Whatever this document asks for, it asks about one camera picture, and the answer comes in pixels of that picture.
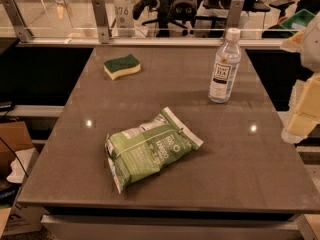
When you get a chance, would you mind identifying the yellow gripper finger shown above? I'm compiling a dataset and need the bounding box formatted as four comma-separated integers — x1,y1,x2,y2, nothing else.
280,30,305,53
287,75,320,137

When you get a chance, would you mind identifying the clear plastic water bottle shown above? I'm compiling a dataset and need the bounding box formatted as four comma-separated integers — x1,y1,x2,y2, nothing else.
208,28,242,103

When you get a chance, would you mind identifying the green plastic bin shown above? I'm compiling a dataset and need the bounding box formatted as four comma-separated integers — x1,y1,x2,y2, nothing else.
280,9,315,30

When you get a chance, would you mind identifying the black office chair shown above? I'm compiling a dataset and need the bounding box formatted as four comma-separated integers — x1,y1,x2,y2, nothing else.
132,0,197,37

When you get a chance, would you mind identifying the green chip bag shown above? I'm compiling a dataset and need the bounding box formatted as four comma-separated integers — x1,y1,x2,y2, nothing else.
105,107,203,193

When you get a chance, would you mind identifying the green and yellow sponge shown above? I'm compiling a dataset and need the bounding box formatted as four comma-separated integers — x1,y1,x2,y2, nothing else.
104,54,141,80

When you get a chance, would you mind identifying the cardboard box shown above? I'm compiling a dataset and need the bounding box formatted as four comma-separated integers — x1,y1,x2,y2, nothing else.
0,122,33,179

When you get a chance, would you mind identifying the metal bracket right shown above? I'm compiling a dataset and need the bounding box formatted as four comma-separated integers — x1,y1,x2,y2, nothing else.
224,0,245,35

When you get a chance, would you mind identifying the metal bracket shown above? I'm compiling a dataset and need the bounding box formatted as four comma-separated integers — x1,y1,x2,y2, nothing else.
91,0,111,44
1,0,34,43
224,0,245,35

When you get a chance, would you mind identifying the white numbered post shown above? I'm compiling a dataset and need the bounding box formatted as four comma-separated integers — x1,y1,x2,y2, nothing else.
113,0,135,37

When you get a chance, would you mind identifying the metal bracket middle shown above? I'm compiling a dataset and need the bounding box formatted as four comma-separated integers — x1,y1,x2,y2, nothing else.
91,0,111,44

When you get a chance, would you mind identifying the metal bracket left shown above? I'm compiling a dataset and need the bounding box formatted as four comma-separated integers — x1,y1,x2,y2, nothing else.
1,0,34,43

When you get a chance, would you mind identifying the black cable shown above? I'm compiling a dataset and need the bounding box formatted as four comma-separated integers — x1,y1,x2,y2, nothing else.
0,137,29,178

